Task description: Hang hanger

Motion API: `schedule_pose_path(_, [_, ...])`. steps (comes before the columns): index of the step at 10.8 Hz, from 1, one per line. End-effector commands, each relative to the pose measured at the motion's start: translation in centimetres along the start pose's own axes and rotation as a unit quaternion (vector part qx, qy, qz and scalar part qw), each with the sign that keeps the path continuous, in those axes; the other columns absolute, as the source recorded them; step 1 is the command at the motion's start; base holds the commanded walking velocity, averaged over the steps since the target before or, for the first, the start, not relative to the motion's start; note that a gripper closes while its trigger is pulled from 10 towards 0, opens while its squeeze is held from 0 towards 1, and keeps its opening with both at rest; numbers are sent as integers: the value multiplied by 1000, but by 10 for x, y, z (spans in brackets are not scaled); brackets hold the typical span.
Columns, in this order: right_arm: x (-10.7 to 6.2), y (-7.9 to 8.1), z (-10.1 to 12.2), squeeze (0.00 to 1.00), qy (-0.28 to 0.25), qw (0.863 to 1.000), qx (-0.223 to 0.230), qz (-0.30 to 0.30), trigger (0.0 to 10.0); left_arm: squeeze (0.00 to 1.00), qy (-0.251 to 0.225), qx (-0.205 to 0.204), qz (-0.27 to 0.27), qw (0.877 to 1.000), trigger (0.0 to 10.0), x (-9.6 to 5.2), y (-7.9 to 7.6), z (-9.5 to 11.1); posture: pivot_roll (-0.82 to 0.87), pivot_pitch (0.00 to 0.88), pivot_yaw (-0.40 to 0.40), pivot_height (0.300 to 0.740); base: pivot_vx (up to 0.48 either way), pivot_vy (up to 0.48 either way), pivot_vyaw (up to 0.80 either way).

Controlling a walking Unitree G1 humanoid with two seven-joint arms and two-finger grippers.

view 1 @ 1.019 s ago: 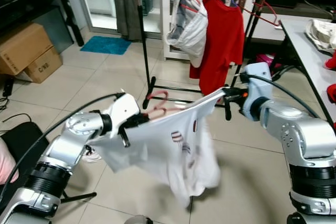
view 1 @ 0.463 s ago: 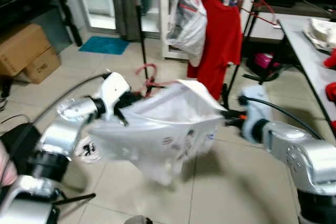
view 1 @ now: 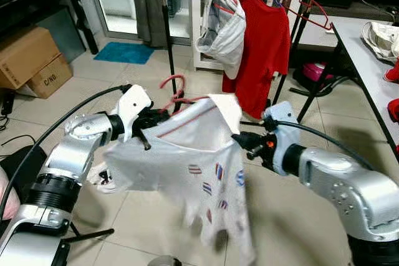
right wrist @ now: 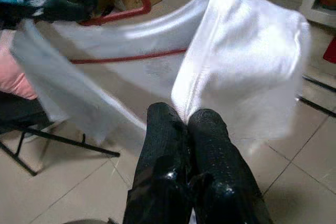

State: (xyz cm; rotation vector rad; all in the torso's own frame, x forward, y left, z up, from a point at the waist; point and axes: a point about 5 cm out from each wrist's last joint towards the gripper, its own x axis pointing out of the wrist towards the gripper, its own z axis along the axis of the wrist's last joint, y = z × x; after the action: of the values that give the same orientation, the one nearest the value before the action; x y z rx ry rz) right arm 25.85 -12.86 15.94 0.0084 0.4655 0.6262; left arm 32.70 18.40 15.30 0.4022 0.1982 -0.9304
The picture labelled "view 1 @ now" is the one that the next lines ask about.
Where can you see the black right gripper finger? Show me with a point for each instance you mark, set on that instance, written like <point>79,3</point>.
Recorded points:
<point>243,138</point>
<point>254,153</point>

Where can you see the white printed t-shirt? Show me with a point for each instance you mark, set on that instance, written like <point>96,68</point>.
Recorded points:
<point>199,147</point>

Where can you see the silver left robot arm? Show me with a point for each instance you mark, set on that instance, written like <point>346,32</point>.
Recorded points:
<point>68,154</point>

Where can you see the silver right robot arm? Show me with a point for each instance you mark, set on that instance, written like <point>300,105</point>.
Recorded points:
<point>349,191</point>

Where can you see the teal floor mat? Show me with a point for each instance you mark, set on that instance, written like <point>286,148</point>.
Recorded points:
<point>124,53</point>

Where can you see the chrome and black clothes rack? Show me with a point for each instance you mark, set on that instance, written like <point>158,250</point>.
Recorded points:
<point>169,42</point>

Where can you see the magenta black appliance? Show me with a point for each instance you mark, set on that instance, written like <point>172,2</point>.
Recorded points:
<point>318,73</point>

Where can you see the red t-shirt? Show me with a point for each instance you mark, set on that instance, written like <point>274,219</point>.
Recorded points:
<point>265,48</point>

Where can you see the white grey patterned garment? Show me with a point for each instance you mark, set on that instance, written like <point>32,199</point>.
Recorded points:
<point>227,42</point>

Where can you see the small printed cardboard box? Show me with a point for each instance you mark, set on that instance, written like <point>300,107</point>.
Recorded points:
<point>53,79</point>

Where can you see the grey curtain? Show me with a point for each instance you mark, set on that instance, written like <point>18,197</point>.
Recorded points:
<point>146,4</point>

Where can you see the white table black legs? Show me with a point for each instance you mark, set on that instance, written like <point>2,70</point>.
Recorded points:
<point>365,73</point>

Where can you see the black metal stand legs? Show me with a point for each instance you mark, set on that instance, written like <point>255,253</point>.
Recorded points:
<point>93,235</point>

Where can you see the grey flat panel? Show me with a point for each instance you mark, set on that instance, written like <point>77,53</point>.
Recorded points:
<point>62,32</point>

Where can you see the red garment white trim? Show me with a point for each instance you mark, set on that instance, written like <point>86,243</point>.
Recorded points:
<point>393,73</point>

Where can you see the large plain cardboard box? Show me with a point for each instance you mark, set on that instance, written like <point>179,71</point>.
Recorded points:
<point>25,54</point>

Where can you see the white striped cloth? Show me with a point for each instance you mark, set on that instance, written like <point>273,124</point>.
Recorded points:
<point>381,40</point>

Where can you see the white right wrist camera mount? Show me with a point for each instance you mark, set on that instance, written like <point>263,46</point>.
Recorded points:
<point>280,123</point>

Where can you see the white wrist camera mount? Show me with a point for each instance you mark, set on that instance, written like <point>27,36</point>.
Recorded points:
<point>280,123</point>
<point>134,107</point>

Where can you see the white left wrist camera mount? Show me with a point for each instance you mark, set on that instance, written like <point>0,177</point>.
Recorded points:
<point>134,107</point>

